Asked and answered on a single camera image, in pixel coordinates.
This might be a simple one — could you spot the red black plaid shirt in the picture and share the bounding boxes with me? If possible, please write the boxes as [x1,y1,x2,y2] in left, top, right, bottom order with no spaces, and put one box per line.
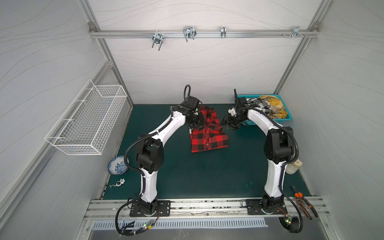
[190,105,229,153]

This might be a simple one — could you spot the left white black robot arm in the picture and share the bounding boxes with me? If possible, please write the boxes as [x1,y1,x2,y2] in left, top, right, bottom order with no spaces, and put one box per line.
[124,96,205,213]

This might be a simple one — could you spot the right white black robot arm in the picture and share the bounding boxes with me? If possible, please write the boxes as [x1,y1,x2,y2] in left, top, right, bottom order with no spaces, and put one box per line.
[221,96,299,214]

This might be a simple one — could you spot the teal plastic basket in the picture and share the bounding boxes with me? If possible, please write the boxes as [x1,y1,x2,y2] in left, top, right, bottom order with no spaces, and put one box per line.
[238,95,292,123]

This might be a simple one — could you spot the black white plaid shirt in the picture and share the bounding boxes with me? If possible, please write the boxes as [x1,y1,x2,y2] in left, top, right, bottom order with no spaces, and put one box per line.
[247,98,272,115]

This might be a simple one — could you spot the yellow plaid shirt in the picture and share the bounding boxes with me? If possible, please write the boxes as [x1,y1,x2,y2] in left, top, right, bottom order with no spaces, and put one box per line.
[258,95,288,119]

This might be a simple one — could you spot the beige cylinder object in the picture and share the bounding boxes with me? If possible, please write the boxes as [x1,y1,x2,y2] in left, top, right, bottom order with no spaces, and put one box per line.
[286,159,303,175]

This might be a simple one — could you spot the metal U-bolt clamp middle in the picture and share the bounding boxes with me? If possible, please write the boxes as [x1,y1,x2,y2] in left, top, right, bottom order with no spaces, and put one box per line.
[183,26,197,42]

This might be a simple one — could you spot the metal u-bolt clamp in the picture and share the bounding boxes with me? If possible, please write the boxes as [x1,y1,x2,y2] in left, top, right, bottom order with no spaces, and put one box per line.
[183,26,197,42]
[152,32,164,51]

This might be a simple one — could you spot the metal U-bolt clamp left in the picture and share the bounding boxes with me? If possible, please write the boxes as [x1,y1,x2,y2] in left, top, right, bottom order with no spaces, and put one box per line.
[152,32,164,51]

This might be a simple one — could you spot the blue white ceramic bowl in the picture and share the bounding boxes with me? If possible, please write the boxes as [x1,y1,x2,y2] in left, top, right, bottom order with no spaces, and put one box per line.
[107,156,128,176]

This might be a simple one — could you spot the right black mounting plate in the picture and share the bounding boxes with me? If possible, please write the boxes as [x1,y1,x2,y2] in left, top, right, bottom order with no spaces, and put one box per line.
[246,198,288,215]

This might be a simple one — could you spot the black mounting plate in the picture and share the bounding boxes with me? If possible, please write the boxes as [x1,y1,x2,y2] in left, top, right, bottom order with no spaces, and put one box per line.
[130,199,171,217]
[246,198,288,215]

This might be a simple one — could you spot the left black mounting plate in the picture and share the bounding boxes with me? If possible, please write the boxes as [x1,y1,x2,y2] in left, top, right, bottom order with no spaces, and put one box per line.
[130,199,171,217]

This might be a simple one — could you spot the small metal clamp piece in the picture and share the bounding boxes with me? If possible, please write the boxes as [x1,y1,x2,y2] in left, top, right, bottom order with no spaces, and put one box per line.
[109,179,126,189]

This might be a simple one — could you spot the orange black pliers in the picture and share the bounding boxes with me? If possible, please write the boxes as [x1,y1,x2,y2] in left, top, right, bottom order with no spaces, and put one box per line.
[291,185,319,220]

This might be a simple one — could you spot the small metal ring clamp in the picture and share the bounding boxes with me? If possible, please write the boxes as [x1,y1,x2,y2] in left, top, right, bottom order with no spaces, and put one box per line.
[221,27,227,39]

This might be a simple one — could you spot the metal bracket with bolts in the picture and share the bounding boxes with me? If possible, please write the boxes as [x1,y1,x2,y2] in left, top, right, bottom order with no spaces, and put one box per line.
[282,27,309,39]

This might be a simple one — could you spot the white wire basket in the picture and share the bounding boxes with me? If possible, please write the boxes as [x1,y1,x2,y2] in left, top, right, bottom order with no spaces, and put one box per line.
[45,80,127,156]

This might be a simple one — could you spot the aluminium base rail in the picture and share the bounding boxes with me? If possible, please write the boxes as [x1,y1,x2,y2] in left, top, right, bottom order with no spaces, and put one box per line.
[84,197,331,220]

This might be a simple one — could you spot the white slotted cable duct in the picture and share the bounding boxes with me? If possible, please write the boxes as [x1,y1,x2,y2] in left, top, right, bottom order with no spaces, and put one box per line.
[92,217,268,231]

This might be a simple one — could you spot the aluminium cross rail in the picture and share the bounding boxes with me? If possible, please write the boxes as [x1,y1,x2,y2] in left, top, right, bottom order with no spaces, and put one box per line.
[90,29,321,39]

